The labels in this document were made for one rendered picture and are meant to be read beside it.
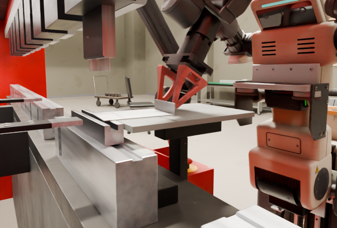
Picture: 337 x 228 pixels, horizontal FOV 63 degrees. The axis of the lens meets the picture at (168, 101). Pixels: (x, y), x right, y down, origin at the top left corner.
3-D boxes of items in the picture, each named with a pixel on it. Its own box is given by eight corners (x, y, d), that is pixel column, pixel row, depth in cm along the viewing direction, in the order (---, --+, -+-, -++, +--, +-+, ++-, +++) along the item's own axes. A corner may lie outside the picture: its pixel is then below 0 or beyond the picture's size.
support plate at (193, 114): (255, 117, 54) (255, 111, 54) (132, 133, 40) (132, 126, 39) (197, 106, 69) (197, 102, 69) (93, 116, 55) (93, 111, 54)
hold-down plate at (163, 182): (178, 202, 43) (178, 184, 43) (148, 212, 40) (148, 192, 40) (109, 154, 68) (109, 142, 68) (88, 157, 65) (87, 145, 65)
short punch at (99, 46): (116, 70, 42) (114, 6, 40) (103, 70, 40) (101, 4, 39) (95, 70, 50) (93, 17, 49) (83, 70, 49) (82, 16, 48)
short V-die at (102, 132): (123, 143, 42) (123, 124, 42) (105, 146, 40) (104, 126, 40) (86, 122, 59) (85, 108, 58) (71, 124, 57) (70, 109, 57)
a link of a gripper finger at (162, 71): (159, 98, 51) (181, 55, 52) (142, 94, 57) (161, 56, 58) (184, 114, 54) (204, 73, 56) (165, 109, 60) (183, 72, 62)
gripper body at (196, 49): (188, 61, 50) (204, 27, 51) (159, 61, 58) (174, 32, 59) (210, 78, 53) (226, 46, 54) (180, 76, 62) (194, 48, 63)
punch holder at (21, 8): (49, 45, 105) (47, 1, 103) (24, 44, 100) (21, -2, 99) (43, 48, 118) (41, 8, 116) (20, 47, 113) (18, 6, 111)
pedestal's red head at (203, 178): (213, 205, 86) (214, 149, 84) (173, 221, 77) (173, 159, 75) (174, 184, 102) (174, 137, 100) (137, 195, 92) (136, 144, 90)
